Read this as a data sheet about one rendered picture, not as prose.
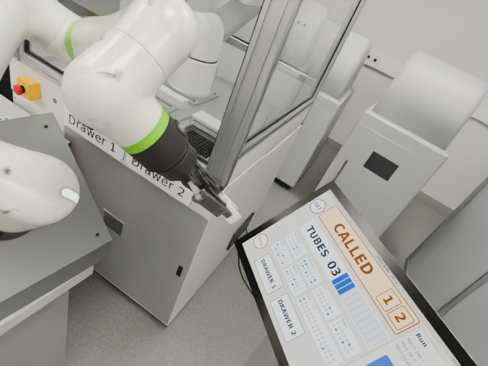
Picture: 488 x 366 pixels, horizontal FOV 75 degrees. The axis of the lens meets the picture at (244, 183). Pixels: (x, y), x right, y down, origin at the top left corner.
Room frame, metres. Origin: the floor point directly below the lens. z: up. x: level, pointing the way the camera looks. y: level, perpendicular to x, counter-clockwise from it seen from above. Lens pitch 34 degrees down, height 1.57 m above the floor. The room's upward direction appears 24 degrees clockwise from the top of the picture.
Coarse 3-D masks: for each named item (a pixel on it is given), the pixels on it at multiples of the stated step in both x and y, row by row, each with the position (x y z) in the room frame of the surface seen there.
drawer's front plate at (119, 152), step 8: (64, 112) 0.99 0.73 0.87; (64, 120) 0.99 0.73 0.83; (72, 120) 0.98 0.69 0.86; (72, 128) 0.98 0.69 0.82; (80, 128) 0.97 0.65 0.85; (88, 128) 0.96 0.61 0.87; (88, 136) 0.96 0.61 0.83; (104, 136) 0.94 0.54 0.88; (96, 144) 0.95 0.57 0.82; (104, 144) 0.94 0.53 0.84; (112, 144) 0.93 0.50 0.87; (112, 152) 0.93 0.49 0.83; (120, 152) 0.92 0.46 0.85
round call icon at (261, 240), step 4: (264, 232) 0.64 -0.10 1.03; (256, 236) 0.63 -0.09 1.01; (260, 236) 0.63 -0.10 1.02; (264, 236) 0.63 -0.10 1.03; (252, 240) 0.62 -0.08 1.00; (256, 240) 0.62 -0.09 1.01; (260, 240) 0.62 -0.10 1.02; (264, 240) 0.62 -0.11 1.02; (268, 240) 0.61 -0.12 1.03; (256, 244) 0.61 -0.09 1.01; (260, 244) 0.61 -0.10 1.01; (264, 244) 0.61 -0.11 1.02; (268, 244) 0.61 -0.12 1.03; (256, 248) 0.60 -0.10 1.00; (260, 248) 0.60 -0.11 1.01
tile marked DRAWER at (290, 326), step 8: (280, 296) 0.49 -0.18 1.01; (288, 296) 0.48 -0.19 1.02; (272, 304) 0.47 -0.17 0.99; (280, 304) 0.47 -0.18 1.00; (288, 304) 0.47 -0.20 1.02; (280, 312) 0.45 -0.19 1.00; (288, 312) 0.45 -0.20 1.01; (296, 312) 0.45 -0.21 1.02; (280, 320) 0.44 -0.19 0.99; (288, 320) 0.44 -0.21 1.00; (296, 320) 0.44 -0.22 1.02; (280, 328) 0.42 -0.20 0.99; (288, 328) 0.42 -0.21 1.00; (296, 328) 0.42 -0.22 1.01; (288, 336) 0.41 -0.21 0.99; (296, 336) 0.41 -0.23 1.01
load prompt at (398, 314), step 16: (336, 208) 0.66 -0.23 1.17; (336, 224) 0.62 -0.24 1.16; (336, 240) 0.59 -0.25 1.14; (352, 240) 0.58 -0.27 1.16; (352, 256) 0.55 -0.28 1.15; (368, 256) 0.54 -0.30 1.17; (368, 272) 0.51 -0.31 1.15; (384, 272) 0.51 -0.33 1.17; (368, 288) 0.48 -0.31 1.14; (384, 288) 0.48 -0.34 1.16; (384, 304) 0.45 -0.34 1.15; (400, 304) 0.45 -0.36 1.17; (400, 320) 0.42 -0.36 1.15; (416, 320) 0.42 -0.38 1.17
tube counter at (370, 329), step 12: (324, 264) 0.54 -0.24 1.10; (336, 264) 0.53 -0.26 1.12; (336, 276) 0.51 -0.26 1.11; (348, 276) 0.51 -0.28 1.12; (336, 288) 0.49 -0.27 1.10; (348, 288) 0.49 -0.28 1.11; (348, 300) 0.46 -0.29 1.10; (360, 300) 0.46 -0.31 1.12; (348, 312) 0.44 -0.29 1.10; (360, 312) 0.44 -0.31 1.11; (372, 312) 0.44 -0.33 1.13; (360, 324) 0.42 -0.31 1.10; (372, 324) 0.42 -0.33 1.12; (372, 336) 0.40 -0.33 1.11; (384, 336) 0.40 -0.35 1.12; (372, 348) 0.38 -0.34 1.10
